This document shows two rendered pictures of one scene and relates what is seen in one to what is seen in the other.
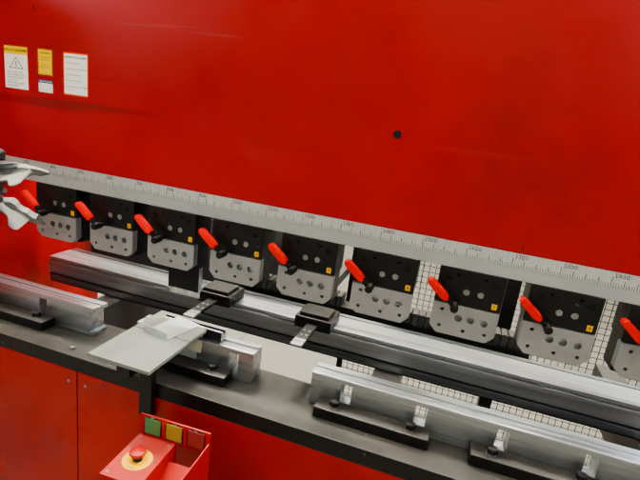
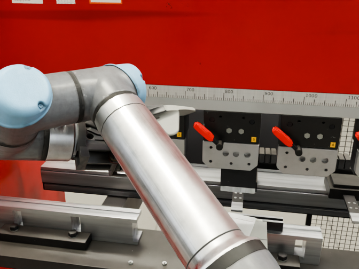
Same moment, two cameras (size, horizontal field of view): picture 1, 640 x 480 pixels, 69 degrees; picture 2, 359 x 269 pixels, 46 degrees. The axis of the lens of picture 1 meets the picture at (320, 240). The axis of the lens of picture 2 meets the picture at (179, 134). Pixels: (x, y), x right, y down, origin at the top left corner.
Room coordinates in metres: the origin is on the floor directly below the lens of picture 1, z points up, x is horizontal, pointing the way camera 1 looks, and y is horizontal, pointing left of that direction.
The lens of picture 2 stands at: (0.24, 0.65, 1.70)
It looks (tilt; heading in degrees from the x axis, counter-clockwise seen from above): 22 degrees down; 354
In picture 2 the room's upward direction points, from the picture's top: straight up
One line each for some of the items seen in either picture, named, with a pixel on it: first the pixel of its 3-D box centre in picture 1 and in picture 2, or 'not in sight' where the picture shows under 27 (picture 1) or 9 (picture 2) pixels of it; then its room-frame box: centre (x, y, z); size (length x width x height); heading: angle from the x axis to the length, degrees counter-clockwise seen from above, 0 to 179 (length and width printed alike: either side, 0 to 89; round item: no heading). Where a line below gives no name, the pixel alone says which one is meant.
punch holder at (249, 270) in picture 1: (242, 250); (306, 140); (1.23, 0.21, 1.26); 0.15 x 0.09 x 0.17; 74
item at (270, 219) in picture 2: (193, 327); (248, 221); (1.27, 0.34, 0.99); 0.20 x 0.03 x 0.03; 74
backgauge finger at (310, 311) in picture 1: (310, 325); (350, 196); (1.33, 0.00, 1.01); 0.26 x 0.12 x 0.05; 164
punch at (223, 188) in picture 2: (185, 279); (238, 177); (1.28, 0.38, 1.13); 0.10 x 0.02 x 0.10; 74
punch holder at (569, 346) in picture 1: (555, 319); not in sight; (1.01, -0.56, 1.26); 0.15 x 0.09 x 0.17; 74
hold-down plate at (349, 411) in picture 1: (370, 422); not in sight; (1.06, -0.19, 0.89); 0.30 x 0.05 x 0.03; 74
